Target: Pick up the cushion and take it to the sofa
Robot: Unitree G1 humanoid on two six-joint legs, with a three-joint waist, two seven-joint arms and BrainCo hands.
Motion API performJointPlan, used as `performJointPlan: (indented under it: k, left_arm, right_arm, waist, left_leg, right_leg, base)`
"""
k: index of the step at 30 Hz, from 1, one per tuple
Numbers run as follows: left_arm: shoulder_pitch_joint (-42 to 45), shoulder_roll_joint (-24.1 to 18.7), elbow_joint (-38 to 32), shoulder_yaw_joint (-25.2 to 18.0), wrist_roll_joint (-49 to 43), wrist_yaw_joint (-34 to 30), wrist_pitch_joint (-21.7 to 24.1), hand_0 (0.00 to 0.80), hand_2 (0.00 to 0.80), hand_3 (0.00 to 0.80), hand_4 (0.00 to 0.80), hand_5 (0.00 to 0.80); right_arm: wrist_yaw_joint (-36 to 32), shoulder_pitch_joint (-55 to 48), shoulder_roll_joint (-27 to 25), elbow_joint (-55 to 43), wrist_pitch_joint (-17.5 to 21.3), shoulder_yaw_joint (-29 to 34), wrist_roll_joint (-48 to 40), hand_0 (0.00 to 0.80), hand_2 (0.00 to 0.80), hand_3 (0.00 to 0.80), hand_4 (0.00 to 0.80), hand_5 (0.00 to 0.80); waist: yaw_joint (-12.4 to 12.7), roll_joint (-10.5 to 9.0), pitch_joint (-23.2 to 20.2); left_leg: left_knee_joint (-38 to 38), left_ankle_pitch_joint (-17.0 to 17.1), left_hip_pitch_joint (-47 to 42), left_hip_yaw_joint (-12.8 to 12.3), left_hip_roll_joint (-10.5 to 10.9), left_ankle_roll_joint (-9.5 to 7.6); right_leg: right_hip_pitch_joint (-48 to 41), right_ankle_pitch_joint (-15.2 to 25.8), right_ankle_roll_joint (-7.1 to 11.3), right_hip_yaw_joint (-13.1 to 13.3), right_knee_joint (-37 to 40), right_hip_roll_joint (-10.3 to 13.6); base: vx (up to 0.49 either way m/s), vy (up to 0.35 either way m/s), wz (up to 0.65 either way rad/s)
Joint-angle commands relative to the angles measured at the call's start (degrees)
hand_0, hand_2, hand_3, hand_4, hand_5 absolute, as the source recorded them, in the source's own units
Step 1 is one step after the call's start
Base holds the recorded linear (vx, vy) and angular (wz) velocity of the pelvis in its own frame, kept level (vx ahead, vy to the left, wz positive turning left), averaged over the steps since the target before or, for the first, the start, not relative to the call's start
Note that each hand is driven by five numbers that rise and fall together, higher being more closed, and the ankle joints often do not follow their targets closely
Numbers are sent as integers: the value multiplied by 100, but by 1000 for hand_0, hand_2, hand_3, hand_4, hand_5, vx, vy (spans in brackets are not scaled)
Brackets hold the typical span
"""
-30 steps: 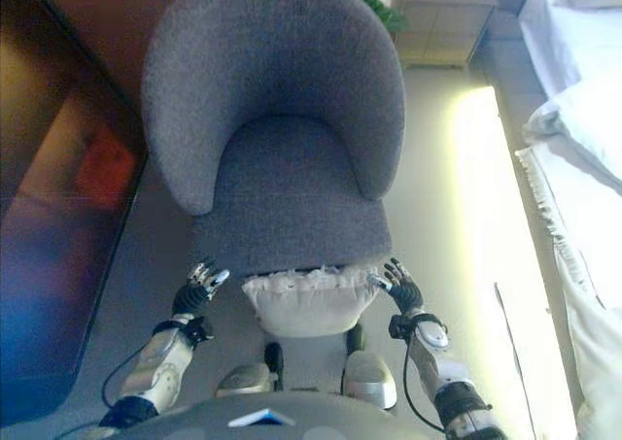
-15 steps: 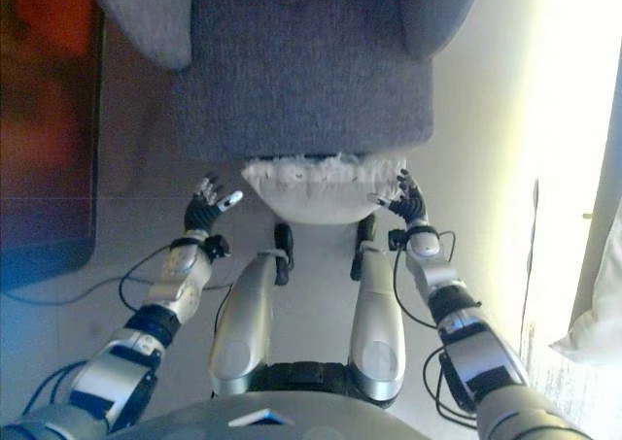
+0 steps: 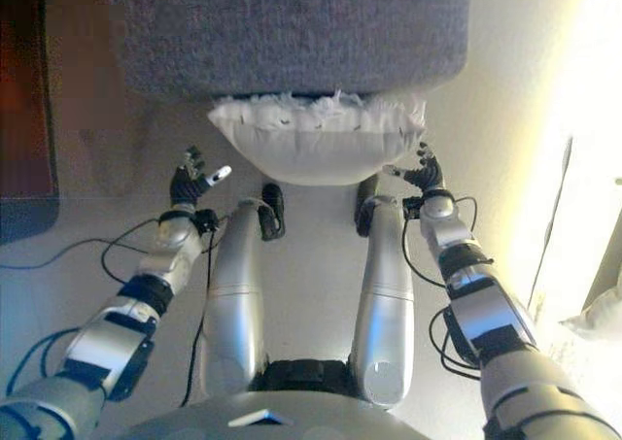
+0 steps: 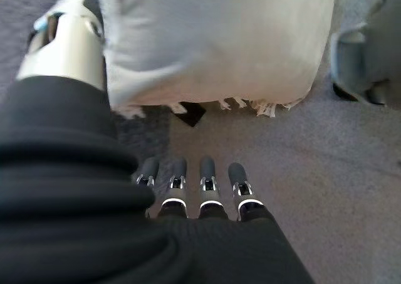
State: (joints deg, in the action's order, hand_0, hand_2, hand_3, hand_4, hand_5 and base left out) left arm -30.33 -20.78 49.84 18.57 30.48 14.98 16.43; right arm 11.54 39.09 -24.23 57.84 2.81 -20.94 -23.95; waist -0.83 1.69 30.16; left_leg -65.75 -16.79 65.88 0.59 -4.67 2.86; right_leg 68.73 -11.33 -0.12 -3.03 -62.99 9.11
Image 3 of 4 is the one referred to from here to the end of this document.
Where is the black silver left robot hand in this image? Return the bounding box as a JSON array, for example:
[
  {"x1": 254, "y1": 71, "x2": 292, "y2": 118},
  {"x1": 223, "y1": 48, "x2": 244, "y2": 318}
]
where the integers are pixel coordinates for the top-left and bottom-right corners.
[{"x1": 168, "y1": 144, "x2": 233, "y2": 209}]

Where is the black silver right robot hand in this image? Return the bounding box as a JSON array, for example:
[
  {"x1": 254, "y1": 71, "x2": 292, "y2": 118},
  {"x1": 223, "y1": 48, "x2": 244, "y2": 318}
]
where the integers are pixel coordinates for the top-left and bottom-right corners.
[{"x1": 383, "y1": 141, "x2": 448, "y2": 196}]

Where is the white fringed cushion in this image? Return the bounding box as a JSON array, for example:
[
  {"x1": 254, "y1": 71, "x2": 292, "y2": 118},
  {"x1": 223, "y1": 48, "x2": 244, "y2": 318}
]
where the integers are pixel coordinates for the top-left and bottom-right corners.
[{"x1": 207, "y1": 87, "x2": 429, "y2": 187}]

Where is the silver right robot leg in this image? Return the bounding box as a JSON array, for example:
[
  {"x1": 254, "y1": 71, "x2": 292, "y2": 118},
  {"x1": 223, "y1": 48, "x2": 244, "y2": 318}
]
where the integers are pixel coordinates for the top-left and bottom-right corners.
[{"x1": 349, "y1": 175, "x2": 417, "y2": 410}]

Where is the grey fabric armchair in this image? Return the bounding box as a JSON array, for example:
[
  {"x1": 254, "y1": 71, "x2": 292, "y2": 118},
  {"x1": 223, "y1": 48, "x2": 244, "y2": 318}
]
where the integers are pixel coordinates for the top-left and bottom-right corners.
[{"x1": 104, "y1": 0, "x2": 472, "y2": 109}]

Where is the silver robot torso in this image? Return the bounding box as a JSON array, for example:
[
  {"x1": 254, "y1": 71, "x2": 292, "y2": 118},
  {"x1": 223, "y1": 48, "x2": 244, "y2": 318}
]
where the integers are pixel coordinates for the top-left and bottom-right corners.
[{"x1": 114, "y1": 356, "x2": 433, "y2": 440}]

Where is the pale rug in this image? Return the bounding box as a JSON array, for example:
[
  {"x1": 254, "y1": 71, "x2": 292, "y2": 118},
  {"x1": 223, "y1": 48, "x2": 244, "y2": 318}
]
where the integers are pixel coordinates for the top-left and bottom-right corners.
[{"x1": 534, "y1": 313, "x2": 622, "y2": 440}]

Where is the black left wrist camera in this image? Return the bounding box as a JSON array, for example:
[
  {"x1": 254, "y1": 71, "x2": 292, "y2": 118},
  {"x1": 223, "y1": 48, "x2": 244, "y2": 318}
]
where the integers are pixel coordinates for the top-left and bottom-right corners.
[{"x1": 193, "y1": 209, "x2": 220, "y2": 232}]

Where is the black right forearm cable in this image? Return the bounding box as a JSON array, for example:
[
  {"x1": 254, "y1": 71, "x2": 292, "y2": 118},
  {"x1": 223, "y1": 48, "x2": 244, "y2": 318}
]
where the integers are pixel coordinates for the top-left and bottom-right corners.
[{"x1": 400, "y1": 195, "x2": 487, "y2": 286}]

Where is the black forearm cable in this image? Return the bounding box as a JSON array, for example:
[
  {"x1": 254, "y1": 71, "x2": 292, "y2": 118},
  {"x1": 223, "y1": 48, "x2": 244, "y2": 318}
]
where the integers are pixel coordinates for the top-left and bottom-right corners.
[
  {"x1": 400, "y1": 195, "x2": 487, "y2": 286},
  {"x1": 101, "y1": 216, "x2": 220, "y2": 407}
]

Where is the black left forearm cable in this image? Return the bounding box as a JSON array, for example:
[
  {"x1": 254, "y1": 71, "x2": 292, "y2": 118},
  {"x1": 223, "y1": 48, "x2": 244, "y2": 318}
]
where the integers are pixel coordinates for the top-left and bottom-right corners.
[{"x1": 101, "y1": 216, "x2": 220, "y2": 407}]

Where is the black floor cable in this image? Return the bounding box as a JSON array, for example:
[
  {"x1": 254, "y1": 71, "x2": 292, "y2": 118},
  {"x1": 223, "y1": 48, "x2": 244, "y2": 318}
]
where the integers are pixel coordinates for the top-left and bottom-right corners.
[{"x1": 0, "y1": 216, "x2": 161, "y2": 272}]

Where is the black right upper arm cable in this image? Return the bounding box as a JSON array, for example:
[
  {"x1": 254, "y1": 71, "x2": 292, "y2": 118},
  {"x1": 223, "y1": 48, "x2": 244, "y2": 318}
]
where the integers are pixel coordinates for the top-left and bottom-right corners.
[{"x1": 430, "y1": 306, "x2": 487, "y2": 378}]

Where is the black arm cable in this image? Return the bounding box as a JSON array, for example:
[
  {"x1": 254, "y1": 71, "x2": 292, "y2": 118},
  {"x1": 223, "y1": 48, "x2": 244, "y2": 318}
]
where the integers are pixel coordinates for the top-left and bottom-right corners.
[
  {"x1": 4, "y1": 327, "x2": 79, "y2": 397},
  {"x1": 430, "y1": 306, "x2": 487, "y2": 378}
]

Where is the black left upper arm cable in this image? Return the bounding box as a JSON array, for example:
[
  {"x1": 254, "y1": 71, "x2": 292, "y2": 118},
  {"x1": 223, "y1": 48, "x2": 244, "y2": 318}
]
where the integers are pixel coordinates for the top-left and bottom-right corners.
[{"x1": 4, "y1": 327, "x2": 79, "y2": 397}]

